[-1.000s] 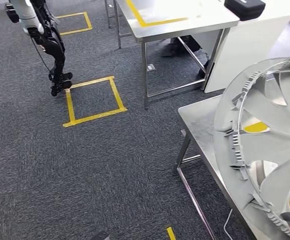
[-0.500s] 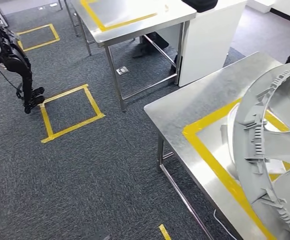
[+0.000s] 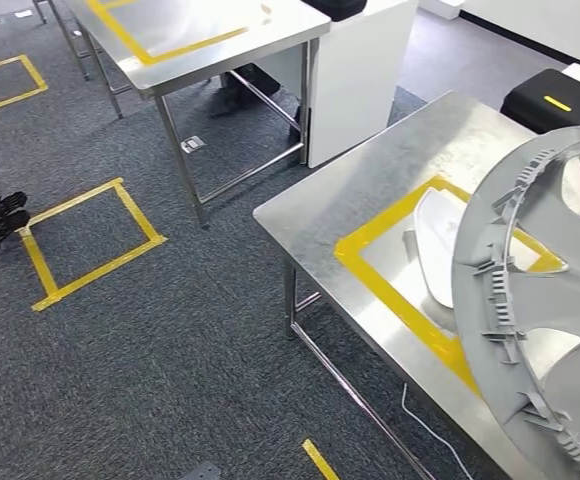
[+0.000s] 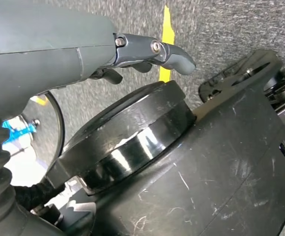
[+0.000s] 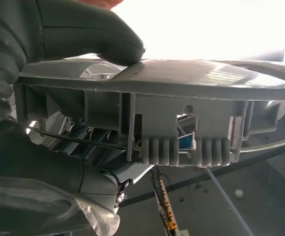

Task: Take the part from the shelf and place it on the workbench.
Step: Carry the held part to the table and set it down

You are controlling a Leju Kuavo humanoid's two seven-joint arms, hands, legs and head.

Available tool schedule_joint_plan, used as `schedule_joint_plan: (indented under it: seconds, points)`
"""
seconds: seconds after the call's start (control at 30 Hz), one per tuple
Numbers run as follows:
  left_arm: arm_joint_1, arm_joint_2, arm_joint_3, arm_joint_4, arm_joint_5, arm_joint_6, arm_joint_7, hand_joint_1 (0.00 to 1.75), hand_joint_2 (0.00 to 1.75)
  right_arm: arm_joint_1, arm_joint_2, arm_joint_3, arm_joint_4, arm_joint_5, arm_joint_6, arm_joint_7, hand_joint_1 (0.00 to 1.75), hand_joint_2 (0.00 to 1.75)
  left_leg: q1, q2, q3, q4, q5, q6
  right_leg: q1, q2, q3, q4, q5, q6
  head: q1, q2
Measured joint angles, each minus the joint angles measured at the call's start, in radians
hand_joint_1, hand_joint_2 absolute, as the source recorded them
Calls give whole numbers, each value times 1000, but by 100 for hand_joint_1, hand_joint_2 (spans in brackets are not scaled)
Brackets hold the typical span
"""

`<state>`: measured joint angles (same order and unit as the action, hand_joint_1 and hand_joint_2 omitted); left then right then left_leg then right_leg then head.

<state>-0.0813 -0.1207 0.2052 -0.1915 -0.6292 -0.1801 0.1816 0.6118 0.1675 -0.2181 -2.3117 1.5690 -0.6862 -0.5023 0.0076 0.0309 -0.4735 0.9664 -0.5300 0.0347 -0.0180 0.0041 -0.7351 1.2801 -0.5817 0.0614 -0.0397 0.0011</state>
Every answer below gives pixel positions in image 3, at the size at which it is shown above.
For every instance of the silver plastic hubcap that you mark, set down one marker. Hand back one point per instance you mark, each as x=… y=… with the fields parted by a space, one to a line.
x=545 y=298

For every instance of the white plastic part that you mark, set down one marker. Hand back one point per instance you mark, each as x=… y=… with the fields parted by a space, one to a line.
x=440 y=245

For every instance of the stainless steel workbench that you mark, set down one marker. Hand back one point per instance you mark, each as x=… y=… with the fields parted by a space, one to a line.
x=420 y=152

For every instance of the black box with yellow stripe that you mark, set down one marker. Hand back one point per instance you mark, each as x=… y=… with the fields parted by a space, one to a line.
x=530 y=106

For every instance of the yellow tape rectangle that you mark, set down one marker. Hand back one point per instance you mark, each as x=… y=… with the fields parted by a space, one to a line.
x=134 y=46
x=370 y=265

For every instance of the yellow floor tape strip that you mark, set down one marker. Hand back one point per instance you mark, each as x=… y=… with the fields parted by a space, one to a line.
x=320 y=460

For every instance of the white cabinet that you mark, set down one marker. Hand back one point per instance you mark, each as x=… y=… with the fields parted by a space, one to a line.
x=360 y=86

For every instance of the black case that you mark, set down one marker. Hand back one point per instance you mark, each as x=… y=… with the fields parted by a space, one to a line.
x=335 y=8

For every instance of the black bag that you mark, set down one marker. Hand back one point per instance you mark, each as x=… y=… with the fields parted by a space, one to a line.
x=250 y=86

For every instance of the floor socket plate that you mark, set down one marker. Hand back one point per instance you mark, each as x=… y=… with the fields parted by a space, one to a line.
x=193 y=144

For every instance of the stainless steel table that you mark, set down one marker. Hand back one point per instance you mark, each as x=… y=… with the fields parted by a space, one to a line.
x=195 y=26

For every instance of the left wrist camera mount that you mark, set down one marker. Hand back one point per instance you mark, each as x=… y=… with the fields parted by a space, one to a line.
x=200 y=472

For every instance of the yellow floor tape frame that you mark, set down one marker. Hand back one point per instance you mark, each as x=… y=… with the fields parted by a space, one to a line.
x=95 y=272
x=35 y=76

